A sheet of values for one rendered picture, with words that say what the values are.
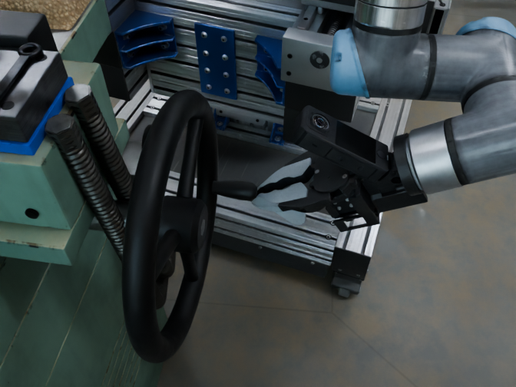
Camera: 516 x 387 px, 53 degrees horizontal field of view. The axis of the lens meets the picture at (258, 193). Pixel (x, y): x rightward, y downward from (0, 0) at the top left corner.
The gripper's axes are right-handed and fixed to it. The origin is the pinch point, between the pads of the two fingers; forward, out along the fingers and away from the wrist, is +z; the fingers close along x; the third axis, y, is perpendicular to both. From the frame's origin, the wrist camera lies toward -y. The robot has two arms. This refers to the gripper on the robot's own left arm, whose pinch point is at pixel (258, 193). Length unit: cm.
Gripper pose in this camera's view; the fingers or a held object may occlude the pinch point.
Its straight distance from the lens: 66.9
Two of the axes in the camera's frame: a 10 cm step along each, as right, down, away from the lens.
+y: 5.2, 5.9, 6.1
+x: 1.5, -7.7, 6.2
